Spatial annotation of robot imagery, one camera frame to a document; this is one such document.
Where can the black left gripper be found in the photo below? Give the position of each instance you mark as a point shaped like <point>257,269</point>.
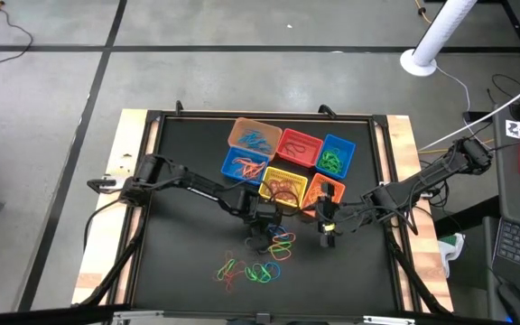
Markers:
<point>262,210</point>

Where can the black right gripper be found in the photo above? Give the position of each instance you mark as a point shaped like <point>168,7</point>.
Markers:
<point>332,212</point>

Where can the green rubber band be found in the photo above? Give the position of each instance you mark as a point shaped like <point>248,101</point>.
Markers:
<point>266,271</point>
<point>279,246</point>
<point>253,273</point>
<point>331,161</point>
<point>226,270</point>

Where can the yellow rubber band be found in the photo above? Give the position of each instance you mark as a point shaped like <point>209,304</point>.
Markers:
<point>315,194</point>

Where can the red rubber band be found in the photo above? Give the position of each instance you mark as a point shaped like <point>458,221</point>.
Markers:
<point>229,283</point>
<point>287,185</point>

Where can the orange rubber bands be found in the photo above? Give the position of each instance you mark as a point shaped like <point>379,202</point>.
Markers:
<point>247,169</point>

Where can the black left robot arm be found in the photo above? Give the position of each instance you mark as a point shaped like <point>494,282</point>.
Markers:
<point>197,185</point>

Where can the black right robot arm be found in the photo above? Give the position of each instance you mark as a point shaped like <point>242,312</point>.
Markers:
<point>431,173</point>

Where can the orange rubber band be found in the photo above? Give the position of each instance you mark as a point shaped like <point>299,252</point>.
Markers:
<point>282,258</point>

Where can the pile of coloured rubber bands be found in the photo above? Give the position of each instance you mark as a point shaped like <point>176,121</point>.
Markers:
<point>291,235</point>

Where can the small yellow tag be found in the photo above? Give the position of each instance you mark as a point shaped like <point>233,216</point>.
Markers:
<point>328,227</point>

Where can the orange plastic basket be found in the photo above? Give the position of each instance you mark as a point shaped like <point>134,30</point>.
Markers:
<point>339,187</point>

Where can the yellow plastic basket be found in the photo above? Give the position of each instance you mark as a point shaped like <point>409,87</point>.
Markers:
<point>303,180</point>

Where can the blue plastic basket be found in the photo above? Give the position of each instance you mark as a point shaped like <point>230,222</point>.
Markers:
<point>228,167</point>
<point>348,144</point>

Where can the red plastic basket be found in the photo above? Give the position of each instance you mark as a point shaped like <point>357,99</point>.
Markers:
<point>314,151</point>

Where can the peach plastic bin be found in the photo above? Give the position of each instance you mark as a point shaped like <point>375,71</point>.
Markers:
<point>269,131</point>

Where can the white green object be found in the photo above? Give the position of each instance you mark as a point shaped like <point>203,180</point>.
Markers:
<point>452,253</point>

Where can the black table clamp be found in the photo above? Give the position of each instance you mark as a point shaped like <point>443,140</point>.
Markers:
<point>179,108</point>
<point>327,110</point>

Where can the black power adapter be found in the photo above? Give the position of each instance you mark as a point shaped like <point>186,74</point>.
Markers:
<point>477,116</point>

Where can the black computer mouse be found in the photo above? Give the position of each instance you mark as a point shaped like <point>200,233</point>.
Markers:
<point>515,302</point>

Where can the white black marker tag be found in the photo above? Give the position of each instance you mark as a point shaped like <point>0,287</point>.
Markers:
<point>518,128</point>

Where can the white pole with round base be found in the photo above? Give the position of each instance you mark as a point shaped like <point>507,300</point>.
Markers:
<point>440,27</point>

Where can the white metal bracket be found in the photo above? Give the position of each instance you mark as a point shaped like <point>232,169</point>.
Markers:
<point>388,320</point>
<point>138,315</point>

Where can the black frame crossbar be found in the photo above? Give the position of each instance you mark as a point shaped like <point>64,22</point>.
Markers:
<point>39,316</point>

